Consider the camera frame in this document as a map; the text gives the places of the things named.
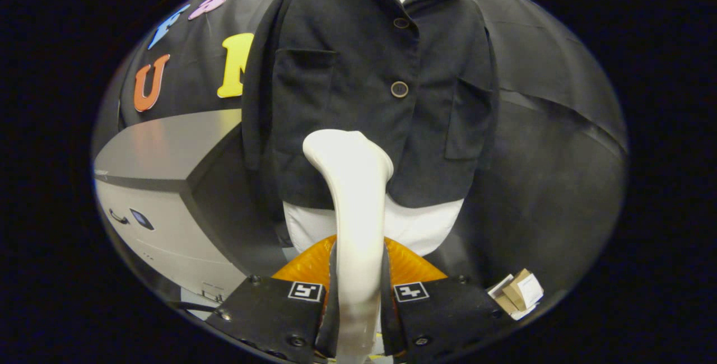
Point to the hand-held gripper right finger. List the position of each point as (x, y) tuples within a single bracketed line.
[(392, 325)]

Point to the black button jacket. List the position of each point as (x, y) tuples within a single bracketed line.
[(336, 101)]

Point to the cardboard pieces with paper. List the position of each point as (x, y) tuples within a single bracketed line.
[(518, 294)]

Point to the white garment steamer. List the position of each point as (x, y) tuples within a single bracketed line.
[(358, 213)]

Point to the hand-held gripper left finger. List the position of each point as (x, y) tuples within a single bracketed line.
[(331, 319)]

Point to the black backdrop cloth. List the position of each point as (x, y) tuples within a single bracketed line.
[(549, 157)]

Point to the white mannequin torso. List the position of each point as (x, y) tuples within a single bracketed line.
[(420, 229)]

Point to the grey cabinet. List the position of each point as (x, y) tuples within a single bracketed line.
[(168, 145)]

